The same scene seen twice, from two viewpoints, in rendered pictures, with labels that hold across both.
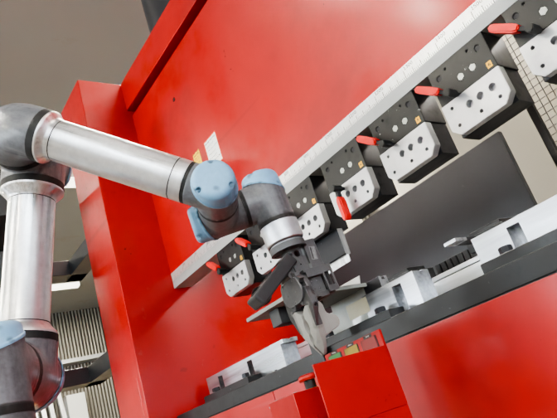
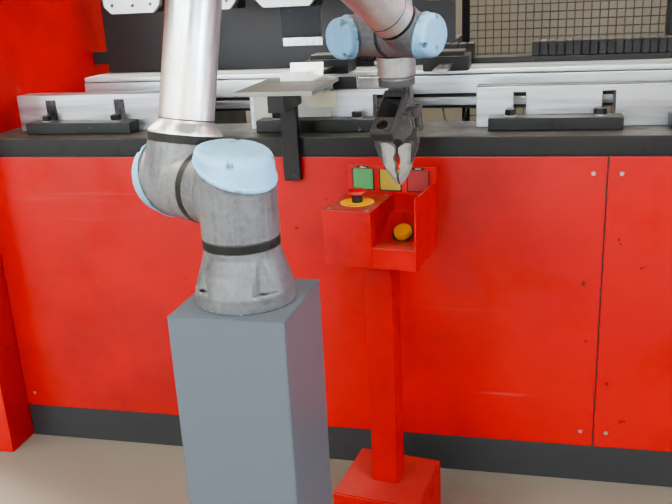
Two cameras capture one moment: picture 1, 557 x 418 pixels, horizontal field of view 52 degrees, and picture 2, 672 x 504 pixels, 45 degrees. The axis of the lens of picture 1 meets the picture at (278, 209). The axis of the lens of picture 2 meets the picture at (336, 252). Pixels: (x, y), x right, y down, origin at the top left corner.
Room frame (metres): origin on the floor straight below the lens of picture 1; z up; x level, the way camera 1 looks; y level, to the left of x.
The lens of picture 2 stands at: (-0.18, 1.05, 1.22)
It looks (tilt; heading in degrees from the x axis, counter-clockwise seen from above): 18 degrees down; 325
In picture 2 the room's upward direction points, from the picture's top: 3 degrees counter-clockwise
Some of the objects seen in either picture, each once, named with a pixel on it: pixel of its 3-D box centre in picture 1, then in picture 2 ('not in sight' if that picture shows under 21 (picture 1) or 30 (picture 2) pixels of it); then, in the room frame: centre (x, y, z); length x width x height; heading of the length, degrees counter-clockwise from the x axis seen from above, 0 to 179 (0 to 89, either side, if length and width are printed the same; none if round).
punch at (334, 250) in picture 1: (333, 251); (302, 25); (1.55, -0.11, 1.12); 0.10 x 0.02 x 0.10; 41
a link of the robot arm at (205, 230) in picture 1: (219, 214); (364, 35); (1.02, 0.11, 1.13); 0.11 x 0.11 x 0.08; 9
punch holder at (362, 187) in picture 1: (357, 179); not in sight; (1.41, -0.22, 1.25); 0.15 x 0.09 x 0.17; 41
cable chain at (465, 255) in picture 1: (491, 246); (409, 51); (1.65, -0.55, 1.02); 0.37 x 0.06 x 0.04; 41
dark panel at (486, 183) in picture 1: (397, 269); (271, 19); (2.06, -0.34, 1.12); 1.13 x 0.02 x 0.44; 41
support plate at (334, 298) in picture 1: (307, 302); (288, 86); (1.45, 0.00, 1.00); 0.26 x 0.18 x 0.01; 131
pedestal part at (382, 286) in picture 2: not in sight; (385, 370); (1.11, 0.01, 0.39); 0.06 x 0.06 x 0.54; 33
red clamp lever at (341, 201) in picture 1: (342, 202); not in sight; (1.39, -0.16, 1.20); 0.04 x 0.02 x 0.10; 131
